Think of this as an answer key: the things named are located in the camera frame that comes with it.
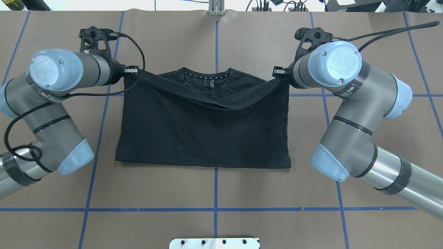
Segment white pedestal column base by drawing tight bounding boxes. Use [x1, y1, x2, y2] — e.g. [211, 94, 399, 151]
[169, 237, 261, 249]

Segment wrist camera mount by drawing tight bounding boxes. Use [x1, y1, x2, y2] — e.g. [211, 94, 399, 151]
[79, 26, 118, 60]
[294, 27, 344, 61]

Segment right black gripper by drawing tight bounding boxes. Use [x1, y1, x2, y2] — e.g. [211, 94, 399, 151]
[272, 61, 300, 87]

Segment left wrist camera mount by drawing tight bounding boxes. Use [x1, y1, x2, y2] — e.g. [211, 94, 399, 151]
[79, 26, 118, 60]

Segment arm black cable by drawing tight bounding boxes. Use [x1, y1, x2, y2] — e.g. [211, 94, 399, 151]
[4, 32, 146, 173]
[341, 21, 440, 52]

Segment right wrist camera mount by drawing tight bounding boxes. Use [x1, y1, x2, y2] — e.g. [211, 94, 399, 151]
[294, 27, 344, 61]

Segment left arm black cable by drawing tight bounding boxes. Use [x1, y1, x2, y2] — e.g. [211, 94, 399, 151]
[4, 32, 146, 173]

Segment black water bottle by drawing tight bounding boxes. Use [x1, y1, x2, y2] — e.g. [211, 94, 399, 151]
[22, 0, 51, 11]

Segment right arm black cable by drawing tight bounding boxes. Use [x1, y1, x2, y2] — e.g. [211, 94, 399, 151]
[341, 21, 440, 52]

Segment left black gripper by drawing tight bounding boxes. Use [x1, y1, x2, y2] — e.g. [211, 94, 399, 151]
[109, 58, 139, 85]

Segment aluminium frame post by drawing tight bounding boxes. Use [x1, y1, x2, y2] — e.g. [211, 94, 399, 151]
[208, 0, 226, 16]

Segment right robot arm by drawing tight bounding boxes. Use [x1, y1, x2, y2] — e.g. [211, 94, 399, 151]
[272, 41, 443, 220]

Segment yellow black bottle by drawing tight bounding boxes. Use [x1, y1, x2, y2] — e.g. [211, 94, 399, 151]
[1, 0, 25, 11]

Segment black graphic t-shirt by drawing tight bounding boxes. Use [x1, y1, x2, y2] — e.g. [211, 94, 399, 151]
[115, 67, 291, 169]

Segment black printer device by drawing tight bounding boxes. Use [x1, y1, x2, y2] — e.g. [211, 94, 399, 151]
[325, 0, 385, 12]

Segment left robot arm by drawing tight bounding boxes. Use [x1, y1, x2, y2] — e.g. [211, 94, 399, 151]
[1, 49, 139, 198]

